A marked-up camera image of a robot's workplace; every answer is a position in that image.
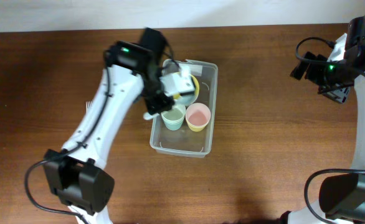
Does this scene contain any grey plastic spoon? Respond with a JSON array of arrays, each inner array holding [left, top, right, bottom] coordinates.
[[143, 112, 159, 121]]

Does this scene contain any white label on bin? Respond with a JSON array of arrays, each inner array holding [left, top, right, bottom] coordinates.
[[186, 64, 203, 77]]

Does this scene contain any yellow plastic cup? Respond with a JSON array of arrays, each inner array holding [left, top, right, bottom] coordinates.
[[187, 121, 208, 132]]

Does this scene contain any pink plastic cup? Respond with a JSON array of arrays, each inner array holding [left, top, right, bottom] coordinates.
[[186, 103, 211, 127]]

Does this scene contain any yellow plastic bowl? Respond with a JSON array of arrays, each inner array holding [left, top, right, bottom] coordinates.
[[173, 75, 200, 106]]

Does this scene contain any green plastic cup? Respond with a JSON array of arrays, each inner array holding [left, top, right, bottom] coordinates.
[[164, 120, 184, 131]]

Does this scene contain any grey plastic fork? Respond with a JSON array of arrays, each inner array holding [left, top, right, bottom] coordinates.
[[85, 101, 92, 113]]

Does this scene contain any white plastic cup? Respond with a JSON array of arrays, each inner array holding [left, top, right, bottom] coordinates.
[[161, 104, 186, 124]]

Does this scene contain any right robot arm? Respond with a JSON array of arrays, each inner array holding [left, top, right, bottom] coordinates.
[[278, 15, 365, 223]]

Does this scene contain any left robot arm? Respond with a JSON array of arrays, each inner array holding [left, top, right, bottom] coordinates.
[[38, 27, 194, 223]]

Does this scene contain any clear plastic storage bin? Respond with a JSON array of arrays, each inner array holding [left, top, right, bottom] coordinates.
[[149, 60, 218, 158]]

